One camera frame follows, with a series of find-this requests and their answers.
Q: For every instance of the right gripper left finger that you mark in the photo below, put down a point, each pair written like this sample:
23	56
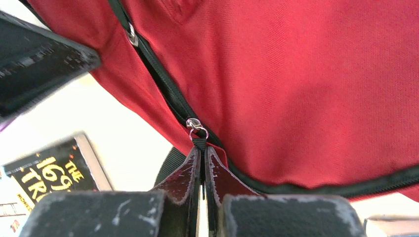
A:
170	209

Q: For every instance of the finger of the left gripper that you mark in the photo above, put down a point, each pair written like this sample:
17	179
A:
35	62

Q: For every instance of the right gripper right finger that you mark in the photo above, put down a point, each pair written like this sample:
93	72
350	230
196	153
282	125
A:
235	210

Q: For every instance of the Treehouse paperback book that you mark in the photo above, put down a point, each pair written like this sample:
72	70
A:
68	165

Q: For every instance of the red backpack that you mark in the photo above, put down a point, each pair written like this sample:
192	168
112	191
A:
296	96

